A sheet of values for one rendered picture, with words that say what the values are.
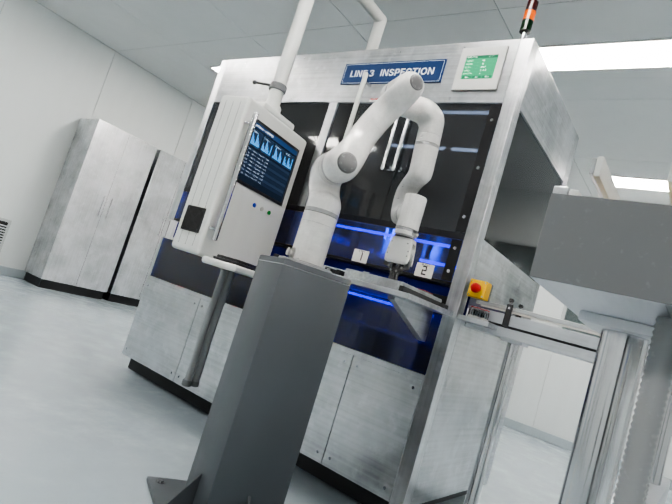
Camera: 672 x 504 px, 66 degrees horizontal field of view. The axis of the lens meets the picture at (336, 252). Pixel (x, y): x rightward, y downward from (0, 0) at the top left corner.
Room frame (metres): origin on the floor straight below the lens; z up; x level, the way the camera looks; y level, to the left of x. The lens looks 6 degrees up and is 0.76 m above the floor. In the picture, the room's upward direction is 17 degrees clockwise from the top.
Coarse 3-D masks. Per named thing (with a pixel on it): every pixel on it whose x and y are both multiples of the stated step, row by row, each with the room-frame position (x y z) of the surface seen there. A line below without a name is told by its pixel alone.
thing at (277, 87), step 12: (300, 0) 2.51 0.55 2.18; (312, 0) 2.51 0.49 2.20; (300, 12) 2.50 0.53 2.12; (300, 24) 2.50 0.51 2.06; (288, 36) 2.51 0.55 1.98; (300, 36) 2.51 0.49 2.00; (288, 48) 2.50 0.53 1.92; (288, 60) 2.50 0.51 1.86; (276, 72) 2.51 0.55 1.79; (288, 72) 2.51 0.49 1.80; (264, 84) 2.51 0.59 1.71; (276, 84) 2.49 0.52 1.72; (276, 96) 2.50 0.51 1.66; (276, 108) 2.50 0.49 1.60
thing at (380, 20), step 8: (360, 0) 2.82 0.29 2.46; (368, 0) 2.83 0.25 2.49; (368, 8) 2.87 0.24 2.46; (376, 8) 2.90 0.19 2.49; (376, 16) 2.94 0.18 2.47; (384, 16) 2.97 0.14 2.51; (376, 24) 2.98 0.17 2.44; (384, 24) 2.99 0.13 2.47; (376, 32) 2.97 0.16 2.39; (368, 40) 3.00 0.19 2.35; (376, 40) 2.98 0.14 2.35; (368, 48) 2.98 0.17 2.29; (376, 48) 2.99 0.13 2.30
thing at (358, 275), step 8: (352, 272) 1.98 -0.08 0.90; (360, 272) 1.96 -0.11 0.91; (360, 280) 1.95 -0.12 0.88; (368, 280) 1.93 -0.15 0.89; (376, 280) 1.91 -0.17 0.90; (384, 280) 1.89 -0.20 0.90; (392, 280) 1.87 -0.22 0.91; (392, 288) 1.86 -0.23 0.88; (416, 288) 1.92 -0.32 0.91; (432, 296) 2.04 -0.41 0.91
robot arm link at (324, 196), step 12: (312, 168) 1.82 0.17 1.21; (312, 180) 1.80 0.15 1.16; (324, 180) 1.78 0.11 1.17; (312, 192) 1.75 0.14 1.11; (324, 192) 1.75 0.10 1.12; (336, 192) 1.82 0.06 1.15; (312, 204) 1.73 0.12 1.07; (324, 204) 1.72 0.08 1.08; (336, 204) 1.74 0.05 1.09; (336, 216) 1.75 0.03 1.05
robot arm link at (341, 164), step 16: (400, 80) 1.73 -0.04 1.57; (416, 80) 1.72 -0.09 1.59; (384, 96) 1.76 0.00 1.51; (400, 96) 1.74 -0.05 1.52; (416, 96) 1.74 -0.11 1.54; (368, 112) 1.77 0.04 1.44; (384, 112) 1.76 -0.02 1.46; (400, 112) 1.78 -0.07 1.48; (352, 128) 1.76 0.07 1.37; (368, 128) 1.75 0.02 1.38; (384, 128) 1.78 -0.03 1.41; (352, 144) 1.70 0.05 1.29; (368, 144) 1.75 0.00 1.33; (336, 160) 1.67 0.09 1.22; (352, 160) 1.68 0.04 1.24; (336, 176) 1.69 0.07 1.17; (352, 176) 1.70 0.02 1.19
